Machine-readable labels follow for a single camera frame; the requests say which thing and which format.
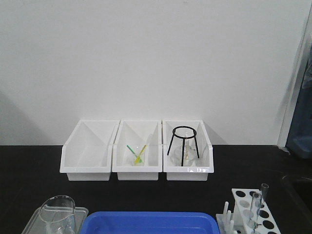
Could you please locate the clear test tube in rack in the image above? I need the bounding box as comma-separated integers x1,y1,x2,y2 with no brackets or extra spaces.
253,183,269,232

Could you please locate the white left storage bin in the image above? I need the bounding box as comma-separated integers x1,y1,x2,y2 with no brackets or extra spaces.
59,119,120,181

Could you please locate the grey metal tray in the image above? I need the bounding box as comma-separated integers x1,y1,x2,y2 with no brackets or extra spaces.
22,207,89,234

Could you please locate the yellow plastic dropper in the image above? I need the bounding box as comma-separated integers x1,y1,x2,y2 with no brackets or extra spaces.
138,145,147,163

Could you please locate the green plastic dropper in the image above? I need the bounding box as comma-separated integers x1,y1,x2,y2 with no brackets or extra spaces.
126,145,142,164

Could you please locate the clear glass beaker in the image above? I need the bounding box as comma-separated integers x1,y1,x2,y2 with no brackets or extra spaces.
39,195,76,234

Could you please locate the grey pegboard drying rack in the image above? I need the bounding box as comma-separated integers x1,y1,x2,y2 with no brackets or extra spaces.
286,53,312,159

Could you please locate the white middle storage bin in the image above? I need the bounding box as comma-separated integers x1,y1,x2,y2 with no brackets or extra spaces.
112,120,163,181

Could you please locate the white storage bin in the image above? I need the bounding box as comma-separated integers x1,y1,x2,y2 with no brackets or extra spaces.
112,120,163,181
59,119,120,181
162,120,214,181

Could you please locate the black wire tripod stand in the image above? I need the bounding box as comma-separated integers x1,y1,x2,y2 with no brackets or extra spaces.
167,125,200,167

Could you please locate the clear glass test tube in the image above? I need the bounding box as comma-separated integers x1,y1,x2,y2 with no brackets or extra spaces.
248,192,262,229

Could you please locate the white test tube rack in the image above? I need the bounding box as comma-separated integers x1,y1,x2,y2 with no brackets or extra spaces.
216,188,280,234

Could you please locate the blue plastic tray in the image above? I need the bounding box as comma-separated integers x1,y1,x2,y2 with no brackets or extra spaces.
80,212,220,234

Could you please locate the clear glass flask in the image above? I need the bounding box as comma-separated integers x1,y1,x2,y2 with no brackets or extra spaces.
167,128,199,167

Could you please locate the white right storage bin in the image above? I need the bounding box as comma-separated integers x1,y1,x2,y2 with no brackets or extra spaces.
162,120,214,181

